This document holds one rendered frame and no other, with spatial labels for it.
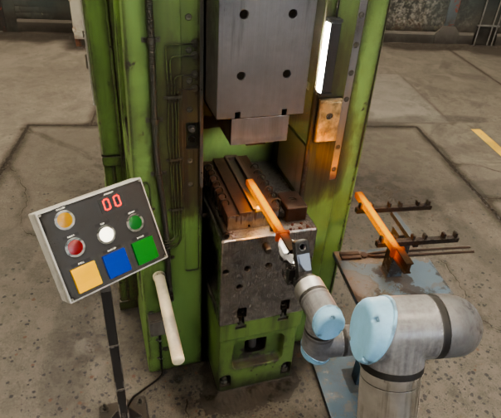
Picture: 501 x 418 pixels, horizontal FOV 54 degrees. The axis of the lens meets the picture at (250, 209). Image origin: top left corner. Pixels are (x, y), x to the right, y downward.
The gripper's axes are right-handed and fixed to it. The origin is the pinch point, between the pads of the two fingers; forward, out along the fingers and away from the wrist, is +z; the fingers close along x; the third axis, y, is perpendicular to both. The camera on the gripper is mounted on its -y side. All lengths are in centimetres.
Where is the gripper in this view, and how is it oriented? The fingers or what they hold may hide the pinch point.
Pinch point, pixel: (284, 238)
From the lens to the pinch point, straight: 159.2
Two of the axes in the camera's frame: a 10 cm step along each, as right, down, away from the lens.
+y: -0.7, 8.1, 5.8
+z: -2.9, -5.7, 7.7
